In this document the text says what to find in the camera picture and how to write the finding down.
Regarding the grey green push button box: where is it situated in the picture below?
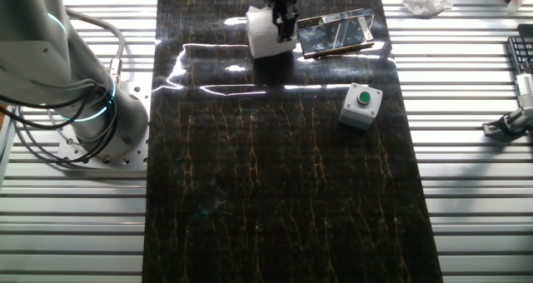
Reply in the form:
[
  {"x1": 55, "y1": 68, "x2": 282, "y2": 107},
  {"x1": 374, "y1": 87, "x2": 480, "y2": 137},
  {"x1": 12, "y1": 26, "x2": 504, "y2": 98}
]
[{"x1": 337, "y1": 82, "x2": 384, "y2": 132}]

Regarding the silver ribbed exterior camera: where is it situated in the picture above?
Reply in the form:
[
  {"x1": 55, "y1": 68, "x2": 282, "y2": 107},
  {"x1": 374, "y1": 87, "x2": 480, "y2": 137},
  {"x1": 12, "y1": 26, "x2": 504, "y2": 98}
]
[{"x1": 515, "y1": 60, "x2": 533, "y2": 109}]

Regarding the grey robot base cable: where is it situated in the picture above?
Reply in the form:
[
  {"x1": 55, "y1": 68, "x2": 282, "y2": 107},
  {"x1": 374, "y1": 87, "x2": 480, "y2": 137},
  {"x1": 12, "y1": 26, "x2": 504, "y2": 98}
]
[{"x1": 64, "y1": 7, "x2": 127, "y2": 87}]

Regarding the white toilet paper roll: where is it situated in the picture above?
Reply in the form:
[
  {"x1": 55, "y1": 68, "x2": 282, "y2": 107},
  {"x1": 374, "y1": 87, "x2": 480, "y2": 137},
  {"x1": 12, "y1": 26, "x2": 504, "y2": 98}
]
[{"x1": 245, "y1": 4, "x2": 297, "y2": 60}]

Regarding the camera mount clamp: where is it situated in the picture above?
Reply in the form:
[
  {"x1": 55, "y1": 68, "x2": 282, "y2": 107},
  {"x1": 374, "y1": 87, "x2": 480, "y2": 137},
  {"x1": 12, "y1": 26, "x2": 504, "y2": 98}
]
[{"x1": 482, "y1": 107, "x2": 533, "y2": 142}]

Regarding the black marble pattern mat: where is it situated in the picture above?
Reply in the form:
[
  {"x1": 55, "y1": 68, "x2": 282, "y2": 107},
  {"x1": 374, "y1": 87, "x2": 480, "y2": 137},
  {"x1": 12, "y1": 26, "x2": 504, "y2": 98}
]
[{"x1": 141, "y1": 0, "x2": 445, "y2": 283}]

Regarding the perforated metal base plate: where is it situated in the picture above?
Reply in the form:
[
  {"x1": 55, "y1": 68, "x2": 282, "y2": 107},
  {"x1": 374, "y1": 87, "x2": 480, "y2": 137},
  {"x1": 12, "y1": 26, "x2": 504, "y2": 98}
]
[{"x1": 56, "y1": 72, "x2": 153, "y2": 171}]

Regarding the black keyboard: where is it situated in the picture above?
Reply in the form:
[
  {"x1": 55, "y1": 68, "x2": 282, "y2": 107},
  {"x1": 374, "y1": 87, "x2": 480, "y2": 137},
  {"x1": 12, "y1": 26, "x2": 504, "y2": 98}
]
[{"x1": 506, "y1": 23, "x2": 533, "y2": 74}]

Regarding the crumpled white tissue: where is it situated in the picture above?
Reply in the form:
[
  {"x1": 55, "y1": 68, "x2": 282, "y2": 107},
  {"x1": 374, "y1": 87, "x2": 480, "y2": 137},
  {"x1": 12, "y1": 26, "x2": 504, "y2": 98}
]
[{"x1": 401, "y1": 0, "x2": 456, "y2": 17}]

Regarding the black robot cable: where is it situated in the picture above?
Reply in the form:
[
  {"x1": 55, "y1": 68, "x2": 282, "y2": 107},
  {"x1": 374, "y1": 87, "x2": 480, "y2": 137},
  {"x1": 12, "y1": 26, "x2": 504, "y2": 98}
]
[{"x1": 0, "y1": 77, "x2": 120, "y2": 166}]

